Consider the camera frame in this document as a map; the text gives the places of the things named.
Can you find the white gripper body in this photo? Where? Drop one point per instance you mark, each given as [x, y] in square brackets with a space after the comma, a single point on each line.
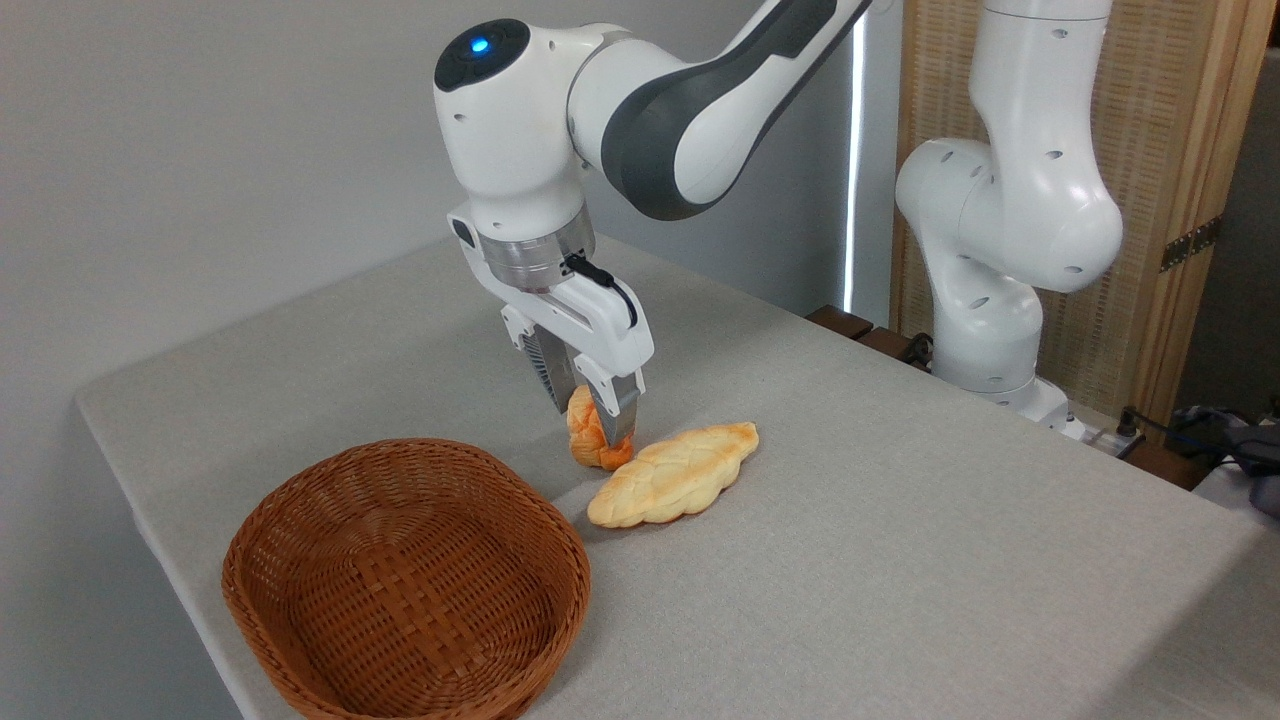
[605, 325]

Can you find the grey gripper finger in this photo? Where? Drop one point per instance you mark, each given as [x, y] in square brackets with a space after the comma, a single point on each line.
[615, 405]
[555, 370]

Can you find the small orange croissant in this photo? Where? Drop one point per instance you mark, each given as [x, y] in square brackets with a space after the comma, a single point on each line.
[588, 435]

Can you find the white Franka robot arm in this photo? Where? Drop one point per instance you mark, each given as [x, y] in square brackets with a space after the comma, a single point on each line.
[1010, 200]

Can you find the long braided bread loaf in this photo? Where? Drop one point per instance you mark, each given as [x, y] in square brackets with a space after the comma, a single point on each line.
[675, 475]

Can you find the brown wicker basket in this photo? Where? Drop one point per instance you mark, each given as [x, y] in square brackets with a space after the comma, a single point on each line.
[400, 580]

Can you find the dark brown wooden slat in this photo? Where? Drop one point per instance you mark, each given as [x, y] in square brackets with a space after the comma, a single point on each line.
[840, 322]
[888, 345]

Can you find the grey tablecloth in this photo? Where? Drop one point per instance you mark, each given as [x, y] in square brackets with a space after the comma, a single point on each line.
[900, 560]

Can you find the black power plug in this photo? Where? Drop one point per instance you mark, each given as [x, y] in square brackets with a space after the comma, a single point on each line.
[1129, 428]

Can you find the metal screen hinge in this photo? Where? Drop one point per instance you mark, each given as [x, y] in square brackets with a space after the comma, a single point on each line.
[1190, 243]

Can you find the wooden rattan folding screen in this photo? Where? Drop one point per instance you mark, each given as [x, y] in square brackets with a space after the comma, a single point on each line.
[1170, 130]

